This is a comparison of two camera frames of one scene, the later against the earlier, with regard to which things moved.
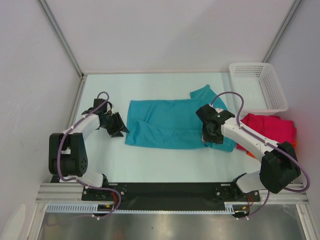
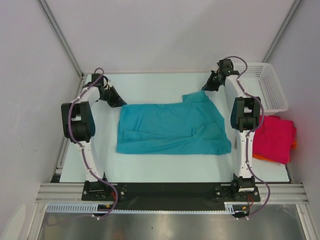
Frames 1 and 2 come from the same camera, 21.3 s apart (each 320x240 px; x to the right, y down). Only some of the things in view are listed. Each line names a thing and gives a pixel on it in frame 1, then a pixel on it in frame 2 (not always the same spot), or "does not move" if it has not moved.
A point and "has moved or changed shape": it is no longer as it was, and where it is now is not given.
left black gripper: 119,126 → 117,101
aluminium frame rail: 297,194 does not move
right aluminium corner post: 281,31 does not move
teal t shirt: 173,123 has moved or changed shape
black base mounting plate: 150,195 does not move
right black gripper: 218,139 → 209,85
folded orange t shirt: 249,153 does not move
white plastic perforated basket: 262,92 does not move
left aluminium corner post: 61,36 does not move
